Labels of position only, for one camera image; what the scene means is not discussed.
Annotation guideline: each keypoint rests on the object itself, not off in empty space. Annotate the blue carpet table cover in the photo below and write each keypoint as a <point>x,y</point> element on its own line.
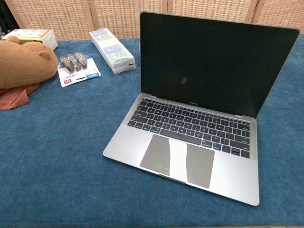
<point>59,154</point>

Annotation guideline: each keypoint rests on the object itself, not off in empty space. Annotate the brown capybara plush toy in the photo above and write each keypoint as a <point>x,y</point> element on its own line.
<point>23,64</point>

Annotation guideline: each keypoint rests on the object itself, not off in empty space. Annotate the woven folding screen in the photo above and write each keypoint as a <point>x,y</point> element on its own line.
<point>71,16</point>

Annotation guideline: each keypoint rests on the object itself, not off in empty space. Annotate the white and gold carton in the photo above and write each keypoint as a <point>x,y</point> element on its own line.
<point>45,35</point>

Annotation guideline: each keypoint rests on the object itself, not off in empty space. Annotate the silver laptop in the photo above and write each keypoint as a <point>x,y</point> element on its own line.
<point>199,71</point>

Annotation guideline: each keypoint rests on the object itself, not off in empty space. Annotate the correction tape blister pack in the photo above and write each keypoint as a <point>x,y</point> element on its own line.
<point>78,71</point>

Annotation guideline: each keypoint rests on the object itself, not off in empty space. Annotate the rust orange cloth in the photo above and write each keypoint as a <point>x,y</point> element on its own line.
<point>13,98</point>

